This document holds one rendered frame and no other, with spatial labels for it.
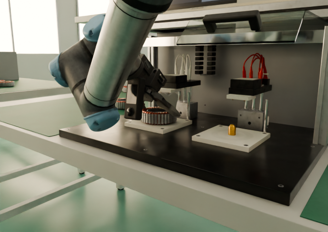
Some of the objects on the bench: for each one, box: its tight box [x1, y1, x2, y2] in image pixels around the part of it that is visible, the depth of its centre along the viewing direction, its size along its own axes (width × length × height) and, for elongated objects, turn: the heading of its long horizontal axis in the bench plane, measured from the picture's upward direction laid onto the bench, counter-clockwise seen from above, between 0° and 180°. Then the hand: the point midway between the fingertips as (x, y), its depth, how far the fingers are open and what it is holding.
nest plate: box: [124, 118, 192, 134], centre depth 88 cm, size 15×15×1 cm
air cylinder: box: [176, 100, 198, 119], centre depth 99 cm, size 5×8×6 cm
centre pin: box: [228, 124, 236, 135], centre depth 73 cm, size 2×2×3 cm
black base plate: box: [59, 107, 328, 206], centre depth 82 cm, size 47×64×2 cm
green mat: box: [0, 91, 148, 137], centre depth 138 cm, size 94×61×1 cm, turn 142°
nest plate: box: [192, 125, 270, 153], centre depth 74 cm, size 15×15×1 cm
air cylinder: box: [237, 108, 269, 131], centre depth 84 cm, size 5×8×6 cm
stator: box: [141, 107, 177, 125], centre depth 88 cm, size 11×11×4 cm
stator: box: [115, 98, 126, 110], centre depth 127 cm, size 11×11×4 cm
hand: (160, 115), depth 88 cm, fingers closed on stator, 13 cm apart
